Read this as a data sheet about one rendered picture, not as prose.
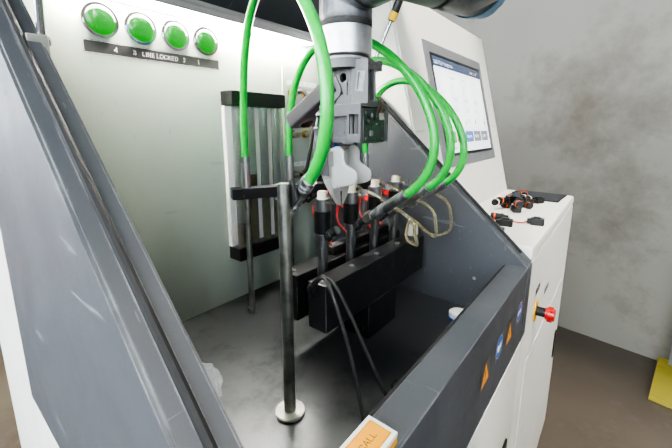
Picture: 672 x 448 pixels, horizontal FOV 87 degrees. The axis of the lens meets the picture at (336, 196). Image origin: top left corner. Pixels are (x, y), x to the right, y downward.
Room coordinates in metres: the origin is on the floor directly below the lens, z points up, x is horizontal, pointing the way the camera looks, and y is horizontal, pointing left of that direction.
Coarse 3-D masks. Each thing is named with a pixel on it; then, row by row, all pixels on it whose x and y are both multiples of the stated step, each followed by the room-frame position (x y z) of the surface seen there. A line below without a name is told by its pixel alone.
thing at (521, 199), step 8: (512, 192) 1.02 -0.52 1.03; (520, 192) 1.01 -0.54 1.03; (496, 200) 0.99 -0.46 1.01; (504, 200) 1.00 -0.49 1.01; (512, 200) 1.02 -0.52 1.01; (520, 200) 1.00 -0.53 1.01; (528, 200) 1.07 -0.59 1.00; (536, 200) 1.09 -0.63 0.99; (512, 208) 0.98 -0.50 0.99; (520, 208) 0.97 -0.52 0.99; (528, 208) 1.02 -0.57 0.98
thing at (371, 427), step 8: (368, 424) 0.27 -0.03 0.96; (376, 424) 0.27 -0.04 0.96; (360, 432) 0.26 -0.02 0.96; (368, 432) 0.26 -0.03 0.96; (376, 432) 0.26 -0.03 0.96; (384, 432) 0.26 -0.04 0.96; (352, 440) 0.25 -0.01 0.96; (360, 440) 0.25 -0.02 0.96; (368, 440) 0.25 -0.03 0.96; (376, 440) 0.25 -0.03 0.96; (384, 440) 0.25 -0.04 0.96
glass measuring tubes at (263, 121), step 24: (264, 96) 0.79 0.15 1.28; (264, 120) 0.80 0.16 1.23; (240, 144) 0.75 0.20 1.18; (264, 144) 0.80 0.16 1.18; (240, 168) 0.74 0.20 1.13; (264, 168) 0.80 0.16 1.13; (240, 216) 0.74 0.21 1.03; (264, 216) 0.80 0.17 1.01; (240, 240) 0.74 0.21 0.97; (264, 240) 0.79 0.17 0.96
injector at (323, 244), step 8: (320, 200) 0.56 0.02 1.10; (328, 200) 0.56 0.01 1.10; (320, 208) 0.56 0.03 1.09; (328, 208) 0.56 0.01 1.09; (320, 216) 0.56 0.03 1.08; (328, 216) 0.56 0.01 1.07; (320, 224) 0.56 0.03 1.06; (328, 224) 0.56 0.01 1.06; (320, 232) 0.56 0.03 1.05; (328, 232) 0.55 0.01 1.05; (336, 232) 0.55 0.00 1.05; (320, 240) 0.56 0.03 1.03; (328, 240) 0.56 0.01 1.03; (320, 248) 0.56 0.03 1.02; (320, 256) 0.56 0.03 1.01; (320, 264) 0.56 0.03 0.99; (320, 272) 0.56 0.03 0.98
